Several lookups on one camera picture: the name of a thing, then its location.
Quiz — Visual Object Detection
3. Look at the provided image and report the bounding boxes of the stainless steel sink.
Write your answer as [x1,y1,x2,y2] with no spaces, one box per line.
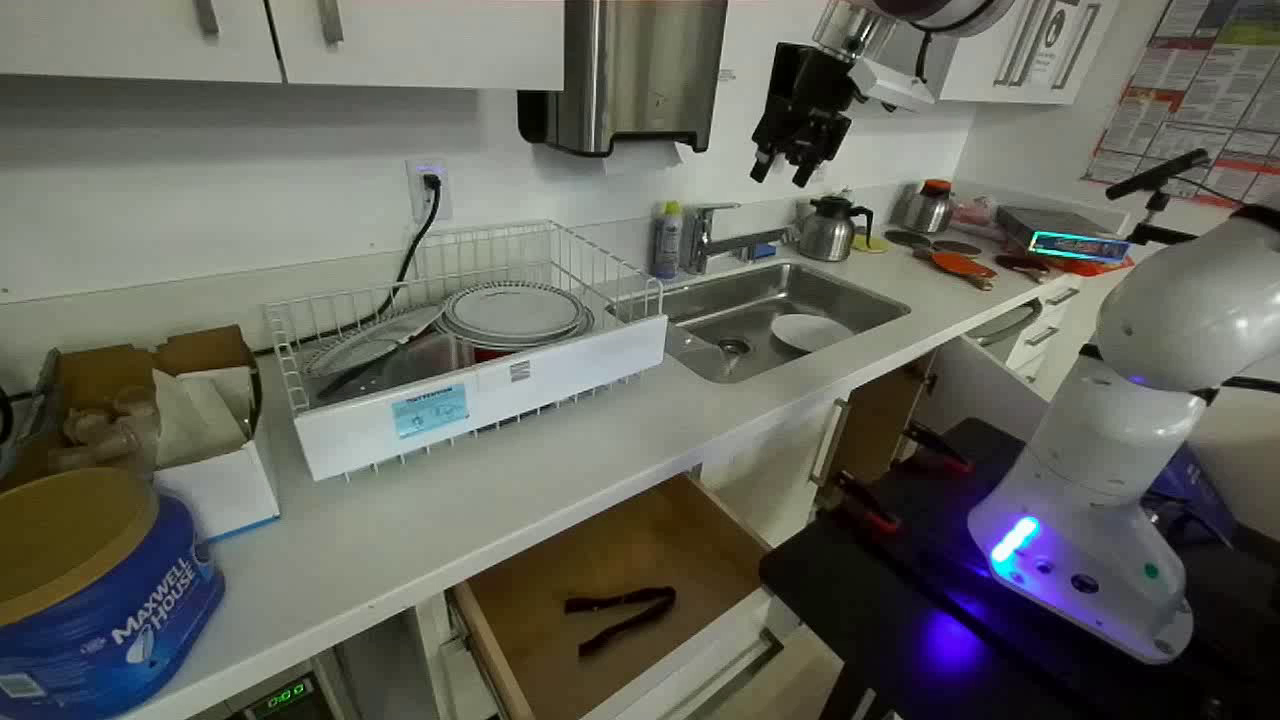
[661,257,918,389]

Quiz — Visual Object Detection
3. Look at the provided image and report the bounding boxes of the appliance with green display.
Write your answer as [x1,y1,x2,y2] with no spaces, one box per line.
[196,658,336,720]

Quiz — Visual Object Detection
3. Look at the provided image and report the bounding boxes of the black camera stand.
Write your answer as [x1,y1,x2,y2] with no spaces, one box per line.
[1102,146,1217,252]

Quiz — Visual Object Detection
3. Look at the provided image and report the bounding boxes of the white wall outlet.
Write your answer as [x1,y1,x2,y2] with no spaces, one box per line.
[403,155,452,225]

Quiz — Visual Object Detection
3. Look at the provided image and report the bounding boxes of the steel kettle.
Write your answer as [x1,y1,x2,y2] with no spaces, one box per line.
[790,193,881,267]

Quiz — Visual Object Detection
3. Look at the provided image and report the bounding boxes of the black tongs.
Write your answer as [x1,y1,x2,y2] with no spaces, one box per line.
[561,584,681,660]

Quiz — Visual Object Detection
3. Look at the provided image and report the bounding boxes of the wooden drawer with white front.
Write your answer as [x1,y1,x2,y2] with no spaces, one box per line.
[447,471,800,720]

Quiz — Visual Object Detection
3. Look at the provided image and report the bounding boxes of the blue Maxwell House coffee can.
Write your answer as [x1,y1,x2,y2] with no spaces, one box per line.
[0,464,227,720]

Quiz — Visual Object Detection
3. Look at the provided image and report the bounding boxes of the brown wooden panel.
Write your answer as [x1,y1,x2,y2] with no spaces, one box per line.
[837,359,931,494]

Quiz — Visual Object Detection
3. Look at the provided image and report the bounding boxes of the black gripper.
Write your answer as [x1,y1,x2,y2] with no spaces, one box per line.
[748,39,866,193]

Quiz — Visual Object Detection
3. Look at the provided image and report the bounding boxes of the white base cabinet drawers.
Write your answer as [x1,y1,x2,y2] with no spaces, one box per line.
[965,272,1125,404]

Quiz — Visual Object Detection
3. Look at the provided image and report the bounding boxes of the jar with red lid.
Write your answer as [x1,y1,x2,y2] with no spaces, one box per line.
[904,176,962,239]

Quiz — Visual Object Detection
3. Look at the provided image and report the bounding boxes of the white wire dish rack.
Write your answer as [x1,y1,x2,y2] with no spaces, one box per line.
[258,217,672,486]

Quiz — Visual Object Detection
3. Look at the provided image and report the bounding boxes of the chrome sink faucet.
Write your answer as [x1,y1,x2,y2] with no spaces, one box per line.
[681,202,792,275]

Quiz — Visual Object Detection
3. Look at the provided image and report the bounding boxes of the white base cabinet door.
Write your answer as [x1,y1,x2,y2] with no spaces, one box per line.
[695,392,858,554]

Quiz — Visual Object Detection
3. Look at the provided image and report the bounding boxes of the red black clamp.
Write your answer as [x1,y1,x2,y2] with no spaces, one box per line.
[837,471,908,544]

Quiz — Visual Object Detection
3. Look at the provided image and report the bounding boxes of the round white plate with rim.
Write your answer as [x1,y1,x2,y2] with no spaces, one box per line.
[439,282,598,354]

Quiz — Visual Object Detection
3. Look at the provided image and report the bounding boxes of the brown cardboard box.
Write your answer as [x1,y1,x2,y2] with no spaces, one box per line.
[35,320,264,476]

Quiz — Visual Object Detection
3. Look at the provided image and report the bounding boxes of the black device with cyan display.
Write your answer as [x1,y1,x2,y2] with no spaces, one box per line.
[994,202,1136,267]

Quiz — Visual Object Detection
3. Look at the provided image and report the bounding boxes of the orange handled pliers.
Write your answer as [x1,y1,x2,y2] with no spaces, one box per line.
[918,245,1000,292]

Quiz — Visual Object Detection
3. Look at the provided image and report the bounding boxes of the grey soap bottle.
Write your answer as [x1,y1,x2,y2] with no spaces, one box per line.
[650,198,689,285]

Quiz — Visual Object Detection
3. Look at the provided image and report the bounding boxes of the white wall sign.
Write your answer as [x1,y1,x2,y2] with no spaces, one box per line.
[931,0,1129,107]

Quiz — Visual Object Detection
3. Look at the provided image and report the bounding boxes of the white wall cabinet door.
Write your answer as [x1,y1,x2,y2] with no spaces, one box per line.
[0,0,289,90]
[264,0,568,97]

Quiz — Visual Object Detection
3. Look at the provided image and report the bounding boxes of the wall posters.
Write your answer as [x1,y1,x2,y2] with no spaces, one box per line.
[1080,0,1280,211]

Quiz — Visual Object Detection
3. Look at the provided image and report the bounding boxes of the plain white plate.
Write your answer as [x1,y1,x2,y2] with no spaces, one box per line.
[770,308,858,357]

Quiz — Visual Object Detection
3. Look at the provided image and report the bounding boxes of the black power cable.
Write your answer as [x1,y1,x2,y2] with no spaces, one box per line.
[251,173,447,359]

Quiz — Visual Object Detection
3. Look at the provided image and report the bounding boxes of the white paper box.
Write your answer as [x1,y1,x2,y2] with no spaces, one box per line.
[148,366,283,544]

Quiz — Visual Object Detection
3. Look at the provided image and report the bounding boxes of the grey metal pan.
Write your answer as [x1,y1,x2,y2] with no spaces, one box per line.
[311,313,464,404]

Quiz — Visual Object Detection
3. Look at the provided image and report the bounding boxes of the stainless paper towel dispenser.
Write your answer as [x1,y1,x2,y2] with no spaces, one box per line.
[518,0,734,160]

